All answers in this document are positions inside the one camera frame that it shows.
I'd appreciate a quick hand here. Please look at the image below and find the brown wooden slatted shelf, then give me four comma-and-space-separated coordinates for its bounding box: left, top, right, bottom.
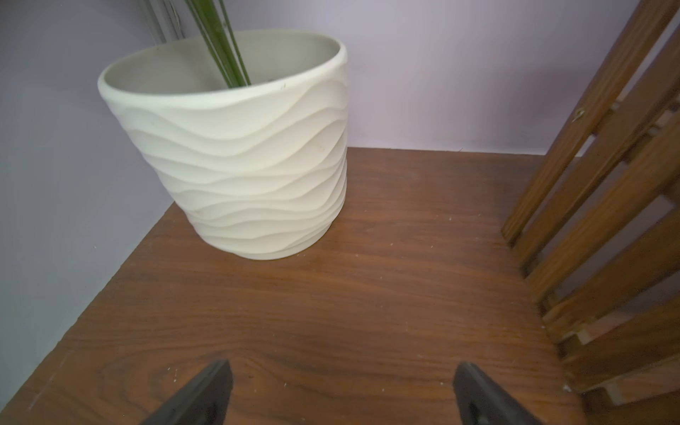
501, 1, 679, 424

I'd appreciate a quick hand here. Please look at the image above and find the green monstera plant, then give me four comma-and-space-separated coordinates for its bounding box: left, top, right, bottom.
185, 0, 251, 89

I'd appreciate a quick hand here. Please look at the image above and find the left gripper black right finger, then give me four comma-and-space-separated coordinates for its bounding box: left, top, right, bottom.
453, 361, 543, 425

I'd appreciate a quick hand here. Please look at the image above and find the white ribbed plant pot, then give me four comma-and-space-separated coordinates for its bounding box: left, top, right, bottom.
97, 29, 349, 260

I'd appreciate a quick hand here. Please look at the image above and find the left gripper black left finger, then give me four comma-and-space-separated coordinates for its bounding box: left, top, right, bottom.
141, 359, 234, 425

